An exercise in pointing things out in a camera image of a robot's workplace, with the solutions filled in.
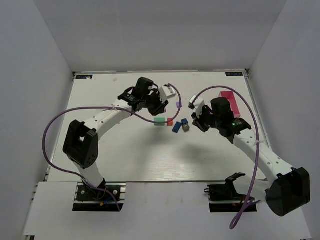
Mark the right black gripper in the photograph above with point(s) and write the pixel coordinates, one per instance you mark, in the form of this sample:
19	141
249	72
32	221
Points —
200	119

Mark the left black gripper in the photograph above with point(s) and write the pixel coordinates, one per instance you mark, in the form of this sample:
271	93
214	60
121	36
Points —
157	106

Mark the pink plastic box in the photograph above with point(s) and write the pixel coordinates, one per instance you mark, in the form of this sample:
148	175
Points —
229	95

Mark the green arch wood block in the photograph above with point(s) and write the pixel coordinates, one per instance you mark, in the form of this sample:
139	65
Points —
159	121

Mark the red wood cube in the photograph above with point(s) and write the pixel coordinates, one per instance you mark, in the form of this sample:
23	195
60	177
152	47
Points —
169	122

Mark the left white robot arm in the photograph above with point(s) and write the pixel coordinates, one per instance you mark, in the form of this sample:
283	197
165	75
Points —
81	144

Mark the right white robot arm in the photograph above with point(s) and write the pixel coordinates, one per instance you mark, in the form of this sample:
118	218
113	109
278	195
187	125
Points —
287	188

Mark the long blue wood block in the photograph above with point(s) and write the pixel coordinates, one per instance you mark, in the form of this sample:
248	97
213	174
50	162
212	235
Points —
177	127

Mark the olive grey wood cube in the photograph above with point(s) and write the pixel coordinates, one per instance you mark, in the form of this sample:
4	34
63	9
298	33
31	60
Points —
185	127

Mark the small blue wood cube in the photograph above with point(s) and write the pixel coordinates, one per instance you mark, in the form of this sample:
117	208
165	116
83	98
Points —
184	121

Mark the right blue table label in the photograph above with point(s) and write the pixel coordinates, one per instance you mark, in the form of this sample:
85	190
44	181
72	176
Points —
234	74

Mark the blue table label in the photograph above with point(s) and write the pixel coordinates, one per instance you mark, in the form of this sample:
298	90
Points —
83	77
234	74

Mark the left blue table label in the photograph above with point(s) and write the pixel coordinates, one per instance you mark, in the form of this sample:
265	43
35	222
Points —
83	77

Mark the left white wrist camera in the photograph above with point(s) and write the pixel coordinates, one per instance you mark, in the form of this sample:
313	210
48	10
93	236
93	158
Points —
166	92

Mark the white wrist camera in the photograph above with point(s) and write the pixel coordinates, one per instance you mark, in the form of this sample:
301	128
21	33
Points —
196	104
166	92

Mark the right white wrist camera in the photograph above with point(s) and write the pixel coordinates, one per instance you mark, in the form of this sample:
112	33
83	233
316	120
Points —
196	104

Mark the aluminium table edge rail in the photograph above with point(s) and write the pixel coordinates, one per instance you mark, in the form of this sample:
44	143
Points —
256	108

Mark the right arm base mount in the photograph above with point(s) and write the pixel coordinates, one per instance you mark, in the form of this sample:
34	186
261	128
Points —
223	200

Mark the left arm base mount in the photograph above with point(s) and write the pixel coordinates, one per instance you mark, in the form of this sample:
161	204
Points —
87	200

